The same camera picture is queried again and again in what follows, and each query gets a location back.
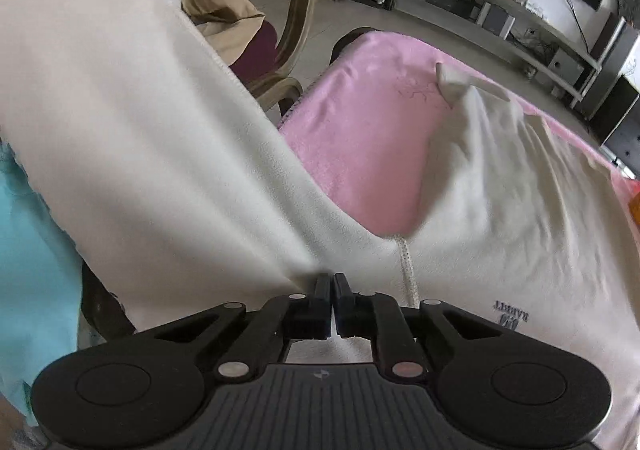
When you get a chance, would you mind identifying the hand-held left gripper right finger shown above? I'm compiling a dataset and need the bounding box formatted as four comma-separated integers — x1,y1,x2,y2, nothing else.
333,273,507,382

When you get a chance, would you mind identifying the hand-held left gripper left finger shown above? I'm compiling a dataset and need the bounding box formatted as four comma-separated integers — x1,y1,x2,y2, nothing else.
139,273,334,383

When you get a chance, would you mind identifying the beige sweatshirt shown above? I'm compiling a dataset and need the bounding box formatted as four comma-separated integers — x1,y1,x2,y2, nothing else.
0,0,640,450

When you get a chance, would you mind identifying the pink printed blanket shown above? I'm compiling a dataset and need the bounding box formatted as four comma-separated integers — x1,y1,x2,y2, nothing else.
277,30,636,238

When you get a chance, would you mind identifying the light blue t-shirt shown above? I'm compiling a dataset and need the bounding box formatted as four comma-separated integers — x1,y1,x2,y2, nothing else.
0,140,83,426

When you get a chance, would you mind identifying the tan garment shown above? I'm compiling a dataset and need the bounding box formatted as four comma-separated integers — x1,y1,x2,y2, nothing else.
181,0,266,66

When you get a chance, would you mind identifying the small silver speaker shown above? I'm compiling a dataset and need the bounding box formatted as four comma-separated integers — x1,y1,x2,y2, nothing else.
475,3,516,36

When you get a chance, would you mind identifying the grey subwoofer box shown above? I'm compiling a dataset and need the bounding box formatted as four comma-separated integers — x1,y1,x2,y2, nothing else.
545,48,586,81

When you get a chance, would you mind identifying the grey television stand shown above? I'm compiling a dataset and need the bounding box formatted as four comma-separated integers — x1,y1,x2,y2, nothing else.
387,0,603,106

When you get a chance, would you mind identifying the grey drawer cabinet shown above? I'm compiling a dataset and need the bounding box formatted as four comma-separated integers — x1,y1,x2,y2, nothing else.
600,75,640,161

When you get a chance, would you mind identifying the maroon chair with gold frame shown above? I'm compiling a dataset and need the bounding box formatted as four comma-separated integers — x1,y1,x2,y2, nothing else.
80,0,336,346

